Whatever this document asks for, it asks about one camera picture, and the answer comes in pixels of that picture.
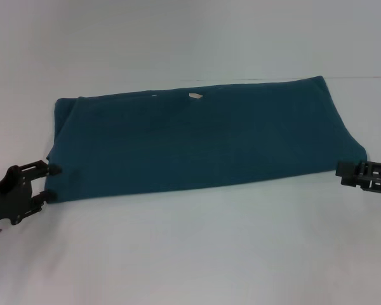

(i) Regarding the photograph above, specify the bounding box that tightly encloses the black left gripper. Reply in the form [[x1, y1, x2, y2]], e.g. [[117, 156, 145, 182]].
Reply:
[[0, 160, 64, 227]]

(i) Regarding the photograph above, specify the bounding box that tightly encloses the blue t-shirt with white print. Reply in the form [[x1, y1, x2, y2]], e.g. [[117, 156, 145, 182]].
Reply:
[[46, 75, 368, 205]]

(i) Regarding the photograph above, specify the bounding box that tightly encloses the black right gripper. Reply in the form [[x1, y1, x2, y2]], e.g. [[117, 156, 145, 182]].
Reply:
[[335, 161, 381, 198]]

